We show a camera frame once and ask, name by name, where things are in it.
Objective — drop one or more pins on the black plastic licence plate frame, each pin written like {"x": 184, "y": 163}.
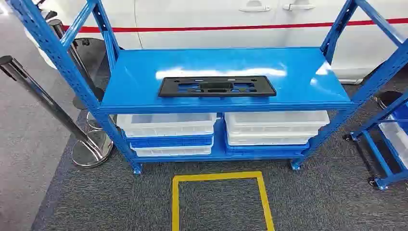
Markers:
{"x": 172, "y": 91}

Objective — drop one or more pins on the clear white plastic bin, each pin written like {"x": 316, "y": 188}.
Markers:
{"x": 172, "y": 151}
{"x": 165, "y": 126}
{"x": 396, "y": 137}
{"x": 271, "y": 139}
{"x": 274, "y": 122}

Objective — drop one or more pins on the blue plastic bin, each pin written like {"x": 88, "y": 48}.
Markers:
{"x": 169, "y": 141}
{"x": 267, "y": 149}

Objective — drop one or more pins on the blue metal shelf rack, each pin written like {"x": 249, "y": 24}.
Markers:
{"x": 223, "y": 63}

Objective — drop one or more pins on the white car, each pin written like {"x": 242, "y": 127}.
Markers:
{"x": 207, "y": 16}

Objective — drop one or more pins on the blue wheeled shelf rack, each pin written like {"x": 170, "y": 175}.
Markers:
{"x": 379, "y": 156}

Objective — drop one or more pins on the chrome stanchion post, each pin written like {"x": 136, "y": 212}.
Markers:
{"x": 47, "y": 98}
{"x": 71, "y": 51}

